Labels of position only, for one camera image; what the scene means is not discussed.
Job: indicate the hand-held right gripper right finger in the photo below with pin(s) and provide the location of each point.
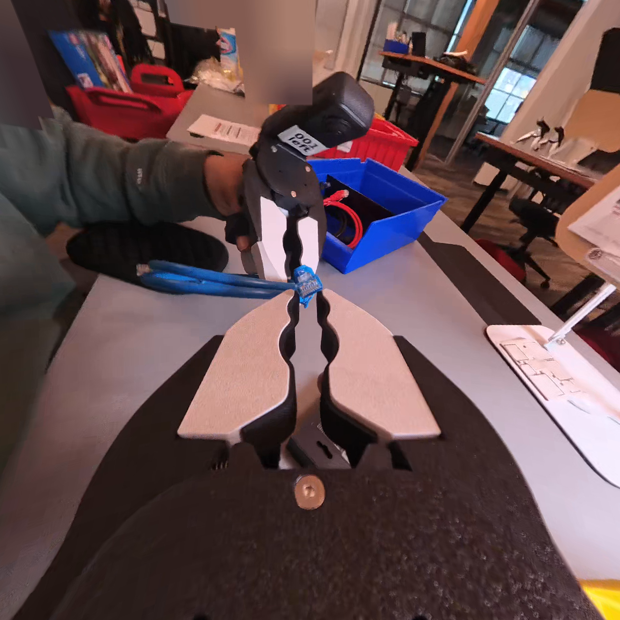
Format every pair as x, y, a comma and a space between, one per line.
378, 382

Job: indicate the wooden standing desk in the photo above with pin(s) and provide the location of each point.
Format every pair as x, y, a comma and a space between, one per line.
436, 68

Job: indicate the small red basket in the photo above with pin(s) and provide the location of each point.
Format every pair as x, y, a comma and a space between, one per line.
157, 72

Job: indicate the red plastic bin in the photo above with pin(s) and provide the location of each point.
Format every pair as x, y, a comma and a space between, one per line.
382, 145

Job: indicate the clear plastic bag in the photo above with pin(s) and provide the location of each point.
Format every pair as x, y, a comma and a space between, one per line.
215, 77

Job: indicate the person's left hand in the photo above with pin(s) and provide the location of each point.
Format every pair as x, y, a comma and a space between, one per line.
224, 184

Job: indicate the blue plastic bin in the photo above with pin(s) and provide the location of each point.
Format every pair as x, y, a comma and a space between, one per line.
387, 232

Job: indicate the yellow object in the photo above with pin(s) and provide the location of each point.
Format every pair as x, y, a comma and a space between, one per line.
603, 600

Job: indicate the black office chair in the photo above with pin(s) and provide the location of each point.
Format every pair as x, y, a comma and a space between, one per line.
533, 218

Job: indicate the beige board with papers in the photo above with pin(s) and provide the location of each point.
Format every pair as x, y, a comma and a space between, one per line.
576, 227

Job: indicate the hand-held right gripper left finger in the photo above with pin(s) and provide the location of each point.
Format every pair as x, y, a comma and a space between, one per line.
242, 378

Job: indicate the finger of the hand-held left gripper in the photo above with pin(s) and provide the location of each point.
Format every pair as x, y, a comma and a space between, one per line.
272, 237
311, 242

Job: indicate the wooden desk with black legs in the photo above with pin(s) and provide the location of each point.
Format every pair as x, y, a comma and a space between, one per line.
533, 160

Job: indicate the white paper sheet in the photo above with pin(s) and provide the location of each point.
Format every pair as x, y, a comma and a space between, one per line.
223, 130

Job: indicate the blue printed box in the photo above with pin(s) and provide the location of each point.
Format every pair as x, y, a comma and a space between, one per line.
92, 58

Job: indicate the small blue container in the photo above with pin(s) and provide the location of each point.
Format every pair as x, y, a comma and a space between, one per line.
395, 47

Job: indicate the large red basket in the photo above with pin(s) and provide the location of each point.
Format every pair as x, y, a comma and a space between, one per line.
111, 114

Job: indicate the person's left forearm green sleeve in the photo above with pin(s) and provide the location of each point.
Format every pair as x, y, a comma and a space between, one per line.
121, 179

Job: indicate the black box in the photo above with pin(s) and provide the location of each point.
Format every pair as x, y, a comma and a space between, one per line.
370, 203

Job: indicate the black ethernet switch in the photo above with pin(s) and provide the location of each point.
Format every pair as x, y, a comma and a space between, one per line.
315, 448

